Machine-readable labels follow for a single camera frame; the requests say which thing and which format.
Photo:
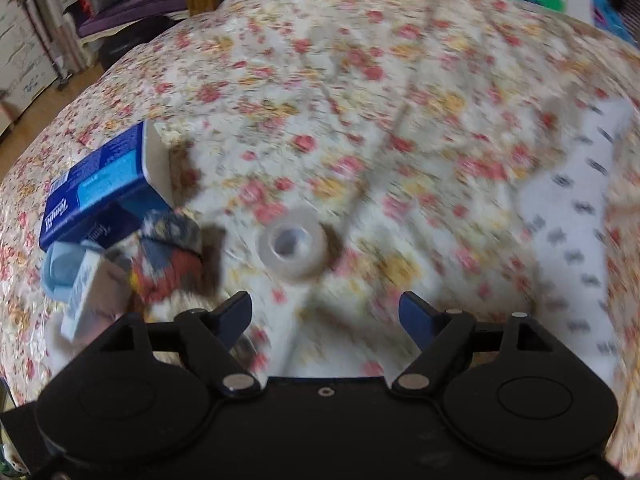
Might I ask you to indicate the floral bedsheet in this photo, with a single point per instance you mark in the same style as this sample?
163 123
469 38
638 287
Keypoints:
380 110

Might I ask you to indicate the light blue face mask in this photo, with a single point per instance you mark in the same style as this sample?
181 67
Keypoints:
62 270

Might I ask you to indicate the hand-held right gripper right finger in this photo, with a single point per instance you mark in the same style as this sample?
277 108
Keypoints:
412 316

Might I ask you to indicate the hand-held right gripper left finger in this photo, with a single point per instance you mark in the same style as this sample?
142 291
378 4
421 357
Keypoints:
235 314

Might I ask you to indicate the colourful patterned pouch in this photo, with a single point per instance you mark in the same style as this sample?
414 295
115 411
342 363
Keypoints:
167 255

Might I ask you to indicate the white tissue packet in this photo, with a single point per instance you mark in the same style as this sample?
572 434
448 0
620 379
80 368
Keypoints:
97 295

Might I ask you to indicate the white tape roll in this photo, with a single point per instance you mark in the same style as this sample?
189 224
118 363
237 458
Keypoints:
295 245

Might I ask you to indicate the white sock grey pattern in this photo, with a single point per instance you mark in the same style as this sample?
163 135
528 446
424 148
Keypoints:
575 230

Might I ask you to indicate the blue tissue box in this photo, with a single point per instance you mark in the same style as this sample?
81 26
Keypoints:
100 185

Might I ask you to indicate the white cabinet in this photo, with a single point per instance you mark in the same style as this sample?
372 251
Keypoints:
20 50

